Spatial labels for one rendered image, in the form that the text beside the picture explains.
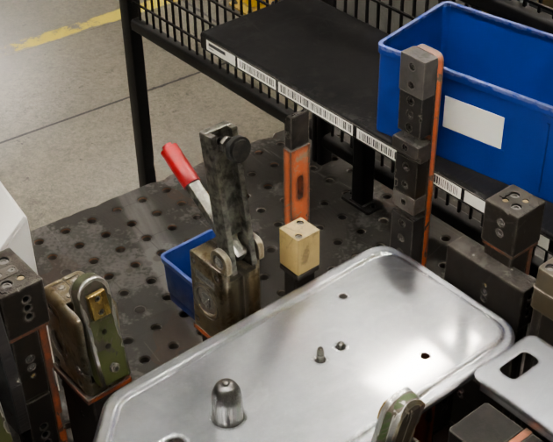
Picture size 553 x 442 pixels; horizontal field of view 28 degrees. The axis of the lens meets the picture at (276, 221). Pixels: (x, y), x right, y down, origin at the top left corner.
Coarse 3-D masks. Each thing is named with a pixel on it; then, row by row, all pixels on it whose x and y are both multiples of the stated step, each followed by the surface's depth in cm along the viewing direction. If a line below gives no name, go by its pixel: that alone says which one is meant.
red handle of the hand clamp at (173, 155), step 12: (168, 144) 126; (168, 156) 125; (180, 156) 125; (180, 168) 124; (192, 168) 125; (180, 180) 125; (192, 180) 124; (192, 192) 124; (204, 192) 124; (204, 204) 124; (204, 216) 124; (240, 252) 122
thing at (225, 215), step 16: (208, 128) 116; (224, 128) 116; (208, 144) 115; (224, 144) 115; (240, 144) 113; (208, 160) 116; (224, 160) 117; (240, 160) 114; (208, 176) 118; (224, 176) 118; (240, 176) 118; (224, 192) 118; (240, 192) 119; (224, 208) 118; (240, 208) 121; (224, 224) 119; (240, 224) 122; (224, 240) 121; (240, 240) 124
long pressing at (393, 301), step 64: (384, 256) 132; (256, 320) 123; (320, 320) 123; (384, 320) 123; (448, 320) 123; (128, 384) 115; (192, 384) 116; (256, 384) 115; (320, 384) 115; (384, 384) 115; (448, 384) 115
